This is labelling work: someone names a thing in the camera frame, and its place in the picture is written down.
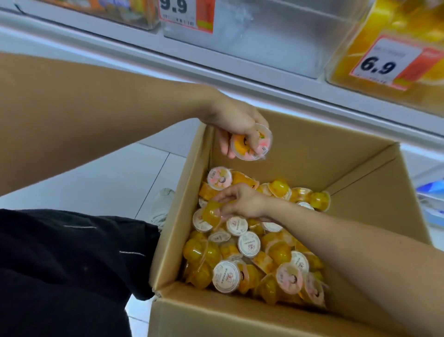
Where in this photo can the person's right hand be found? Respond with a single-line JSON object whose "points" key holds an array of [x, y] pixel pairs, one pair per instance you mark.
{"points": [[249, 205]]}

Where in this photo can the person's left hand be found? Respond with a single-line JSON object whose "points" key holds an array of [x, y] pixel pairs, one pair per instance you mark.
{"points": [[229, 114]]}

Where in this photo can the yellow jelly cup pink lid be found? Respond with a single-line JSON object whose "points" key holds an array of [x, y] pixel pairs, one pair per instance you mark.
{"points": [[239, 146], [210, 211]]}

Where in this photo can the pile of yellow jelly cups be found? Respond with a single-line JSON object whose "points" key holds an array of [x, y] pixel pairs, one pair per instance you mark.
{"points": [[249, 250]]}

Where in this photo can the brown cardboard box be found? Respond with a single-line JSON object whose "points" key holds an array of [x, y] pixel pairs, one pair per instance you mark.
{"points": [[312, 152]]}

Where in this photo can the person's left forearm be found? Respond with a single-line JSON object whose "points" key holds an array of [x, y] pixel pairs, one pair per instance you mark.
{"points": [[86, 118]]}

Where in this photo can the person's right forearm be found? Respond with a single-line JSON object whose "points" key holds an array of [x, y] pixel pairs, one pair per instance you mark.
{"points": [[374, 264]]}

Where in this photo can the person's white shoe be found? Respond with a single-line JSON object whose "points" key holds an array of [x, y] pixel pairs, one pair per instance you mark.
{"points": [[163, 205]]}

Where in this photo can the person's black trousers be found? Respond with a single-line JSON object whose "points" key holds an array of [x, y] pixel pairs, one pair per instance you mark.
{"points": [[62, 270]]}

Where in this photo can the orange white price tag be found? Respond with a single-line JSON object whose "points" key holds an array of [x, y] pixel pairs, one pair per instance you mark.
{"points": [[385, 62], [180, 12]]}

